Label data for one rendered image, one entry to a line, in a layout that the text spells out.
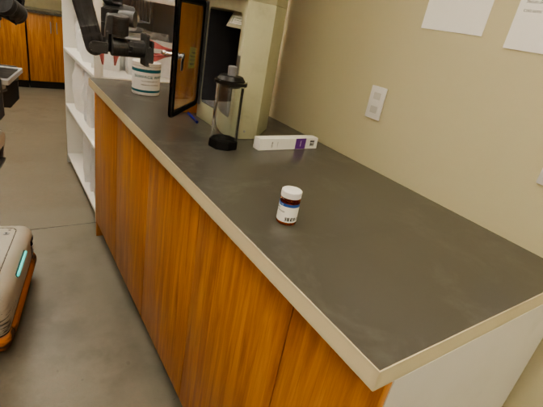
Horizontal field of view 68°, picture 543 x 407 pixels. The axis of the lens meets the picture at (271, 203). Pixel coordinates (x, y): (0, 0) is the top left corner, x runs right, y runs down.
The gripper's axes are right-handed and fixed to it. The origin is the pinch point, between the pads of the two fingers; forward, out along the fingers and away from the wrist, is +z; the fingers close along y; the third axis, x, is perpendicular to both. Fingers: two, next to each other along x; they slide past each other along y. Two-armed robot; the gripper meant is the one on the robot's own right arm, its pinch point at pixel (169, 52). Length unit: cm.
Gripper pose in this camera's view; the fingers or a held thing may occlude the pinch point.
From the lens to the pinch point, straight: 155.5
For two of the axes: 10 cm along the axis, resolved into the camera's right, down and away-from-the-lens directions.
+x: -5.3, -4.3, 7.3
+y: 1.6, -9.0, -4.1
